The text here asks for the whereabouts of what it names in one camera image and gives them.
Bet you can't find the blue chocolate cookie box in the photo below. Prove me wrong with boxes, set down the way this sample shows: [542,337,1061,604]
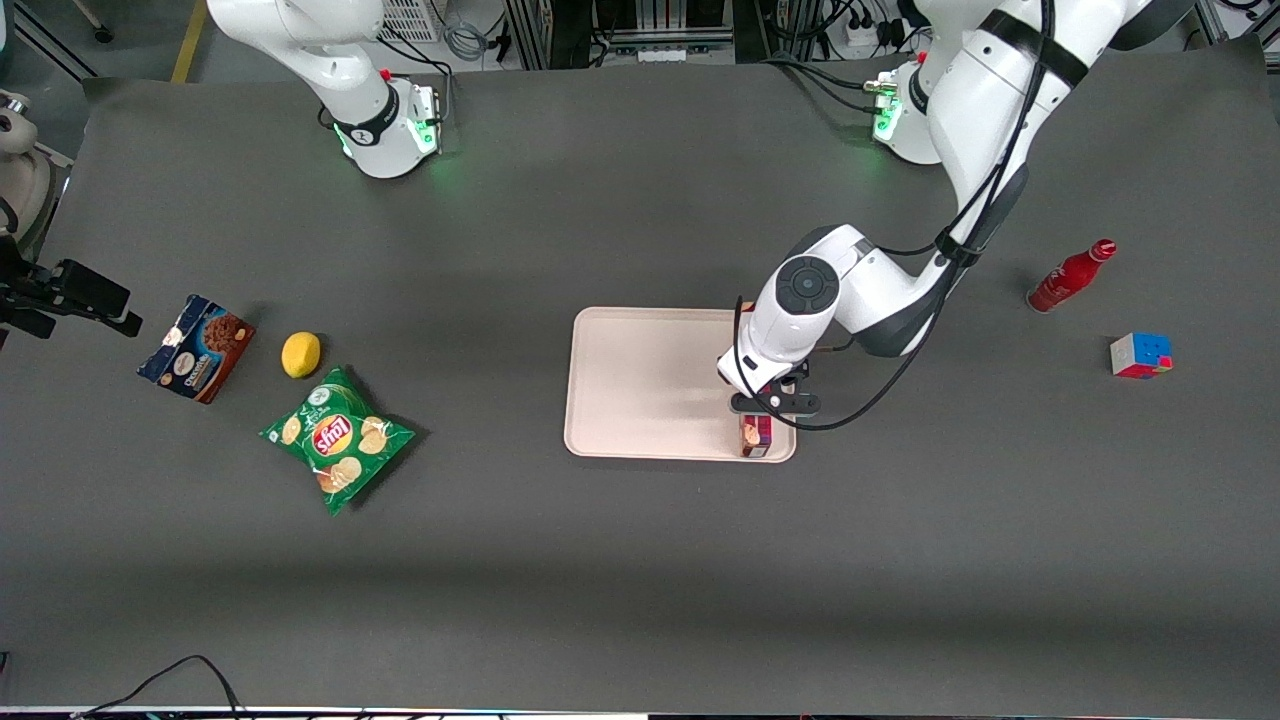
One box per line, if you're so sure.
[137,294,256,405]

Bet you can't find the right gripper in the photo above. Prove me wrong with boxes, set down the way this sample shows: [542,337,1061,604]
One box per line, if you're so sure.
[0,236,143,339]

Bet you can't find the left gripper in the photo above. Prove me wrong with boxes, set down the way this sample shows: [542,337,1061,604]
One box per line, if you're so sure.
[718,340,806,396]

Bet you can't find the colourful puzzle cube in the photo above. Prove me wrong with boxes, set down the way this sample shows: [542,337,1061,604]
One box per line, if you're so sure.
[1110,332,1174,380]

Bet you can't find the aluminium equipment rack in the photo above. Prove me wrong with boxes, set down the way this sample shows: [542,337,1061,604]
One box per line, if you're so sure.
[503,0,741,71]

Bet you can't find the red cookie box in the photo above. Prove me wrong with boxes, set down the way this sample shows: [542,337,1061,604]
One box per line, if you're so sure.
[738,300,776,459]

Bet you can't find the red bottle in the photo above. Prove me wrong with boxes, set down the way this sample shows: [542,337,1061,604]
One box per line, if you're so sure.
[1027,238,1118,314]

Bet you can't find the green chips bag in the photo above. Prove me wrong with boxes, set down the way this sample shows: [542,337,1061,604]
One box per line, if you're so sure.
[260,366,417,517]

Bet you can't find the black left base cables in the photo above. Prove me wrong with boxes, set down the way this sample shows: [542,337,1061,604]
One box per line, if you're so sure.
[760,55,886,117]

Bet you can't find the grey coiled cable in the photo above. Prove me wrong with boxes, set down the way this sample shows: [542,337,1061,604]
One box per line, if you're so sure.
[443,18,488,63]

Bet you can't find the white perforated box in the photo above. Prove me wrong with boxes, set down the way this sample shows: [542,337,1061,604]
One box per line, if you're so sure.
[378,0,443,44]

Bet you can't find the white power strip with plugs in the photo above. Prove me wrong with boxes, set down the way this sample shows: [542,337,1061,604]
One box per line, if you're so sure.
[845,12,901,51]

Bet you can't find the black looped cable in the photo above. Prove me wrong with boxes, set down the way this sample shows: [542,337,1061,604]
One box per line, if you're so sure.
[70,655,246,720]

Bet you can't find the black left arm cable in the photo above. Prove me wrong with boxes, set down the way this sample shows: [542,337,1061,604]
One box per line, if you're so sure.
[733,0,1056,433]

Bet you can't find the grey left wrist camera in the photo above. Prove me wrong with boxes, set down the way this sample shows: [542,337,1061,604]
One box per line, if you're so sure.
[730,392,821,417]

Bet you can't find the yellow lemon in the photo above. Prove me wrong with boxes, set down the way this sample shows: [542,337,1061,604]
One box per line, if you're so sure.
[281,332,323,380]

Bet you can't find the black right base cable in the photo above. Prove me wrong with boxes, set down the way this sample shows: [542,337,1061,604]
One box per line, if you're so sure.
[378,35,453,101]

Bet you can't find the beige plastic tray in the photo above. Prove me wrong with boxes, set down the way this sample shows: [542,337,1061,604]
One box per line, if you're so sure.
[563,306,798,464]

